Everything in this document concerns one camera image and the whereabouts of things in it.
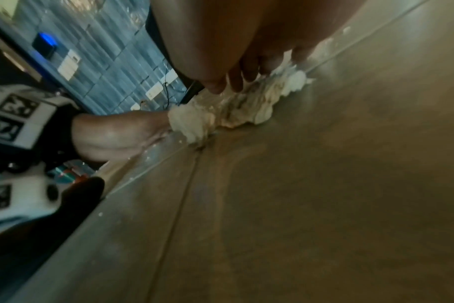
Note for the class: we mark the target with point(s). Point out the person's right hand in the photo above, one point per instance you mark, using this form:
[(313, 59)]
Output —
[(219, 35)]

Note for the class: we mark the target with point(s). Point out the person's left hand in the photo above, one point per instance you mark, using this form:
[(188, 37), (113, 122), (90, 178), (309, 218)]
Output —
[(111, 136)]

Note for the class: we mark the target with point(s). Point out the white wet tissue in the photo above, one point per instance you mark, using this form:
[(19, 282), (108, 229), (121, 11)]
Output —
[(245, 100)]

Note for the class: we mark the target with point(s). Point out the colourful packet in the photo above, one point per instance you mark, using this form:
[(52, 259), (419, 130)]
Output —
[(71, 171)]

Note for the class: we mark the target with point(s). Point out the black device with blue light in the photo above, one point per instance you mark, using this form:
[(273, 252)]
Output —
[(45, 44)]

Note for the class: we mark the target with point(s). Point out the white wall socket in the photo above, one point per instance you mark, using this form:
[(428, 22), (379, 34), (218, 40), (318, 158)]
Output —
[(171, 77), (68, 64), (153, 91)]

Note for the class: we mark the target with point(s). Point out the white wrist camera with markers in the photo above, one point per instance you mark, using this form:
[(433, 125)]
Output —
[(21, 118)]

